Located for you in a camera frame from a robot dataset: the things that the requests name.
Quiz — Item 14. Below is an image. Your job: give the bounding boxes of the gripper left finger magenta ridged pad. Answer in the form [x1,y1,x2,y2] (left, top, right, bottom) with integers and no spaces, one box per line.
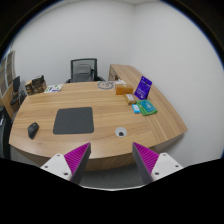
[41,142,91,185]

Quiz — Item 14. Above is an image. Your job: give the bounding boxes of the gripper right finger magenta ridged pad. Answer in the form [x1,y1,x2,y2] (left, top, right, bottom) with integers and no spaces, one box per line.
[132,142,182,185]

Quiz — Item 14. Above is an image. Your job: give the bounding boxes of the black computer mouse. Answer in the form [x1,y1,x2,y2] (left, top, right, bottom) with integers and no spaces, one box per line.
[27,122,39,139]

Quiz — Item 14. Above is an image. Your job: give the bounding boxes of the dark grey mouse pad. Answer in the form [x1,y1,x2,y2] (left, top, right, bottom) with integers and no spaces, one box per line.
[53,107,94,135]

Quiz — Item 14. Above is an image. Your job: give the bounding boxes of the small blue box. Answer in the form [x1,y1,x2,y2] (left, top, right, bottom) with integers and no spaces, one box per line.
[132,104,140,113]

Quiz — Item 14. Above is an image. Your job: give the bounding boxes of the green flat package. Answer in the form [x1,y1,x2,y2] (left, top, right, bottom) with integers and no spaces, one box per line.
[137,100,157,116]

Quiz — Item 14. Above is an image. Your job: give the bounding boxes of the small tan box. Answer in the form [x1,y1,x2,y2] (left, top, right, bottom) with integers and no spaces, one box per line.
[124,94,136,104]

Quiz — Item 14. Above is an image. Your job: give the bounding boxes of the green white leaflet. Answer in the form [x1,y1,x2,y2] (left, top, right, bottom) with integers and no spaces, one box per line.
[44,84,64,93]

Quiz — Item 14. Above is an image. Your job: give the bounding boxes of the purple upright card box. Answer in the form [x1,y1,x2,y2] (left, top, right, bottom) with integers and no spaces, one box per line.
[134,76,152,100]

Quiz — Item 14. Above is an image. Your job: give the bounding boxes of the orange cardboard box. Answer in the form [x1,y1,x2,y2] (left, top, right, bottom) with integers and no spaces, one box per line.
[115,84,133,95]

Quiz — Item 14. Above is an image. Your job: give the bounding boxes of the dark brown display boxes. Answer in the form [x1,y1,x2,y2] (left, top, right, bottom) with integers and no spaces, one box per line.
[25,75,47,95]

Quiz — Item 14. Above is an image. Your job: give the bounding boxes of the black chair at left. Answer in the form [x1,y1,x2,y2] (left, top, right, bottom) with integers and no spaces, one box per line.
[10,76,20,106]

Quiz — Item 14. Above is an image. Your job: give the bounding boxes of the wooden side cabinet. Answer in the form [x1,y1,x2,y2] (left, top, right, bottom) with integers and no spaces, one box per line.
[108,64,131,81]

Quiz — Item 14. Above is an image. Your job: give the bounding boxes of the black mesh office chair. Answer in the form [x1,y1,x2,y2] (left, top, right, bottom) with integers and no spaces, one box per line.
[67,58,103,83]

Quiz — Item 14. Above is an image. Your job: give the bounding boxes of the desk cable grommet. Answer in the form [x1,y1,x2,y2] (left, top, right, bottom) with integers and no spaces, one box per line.
[115,127,127,137]

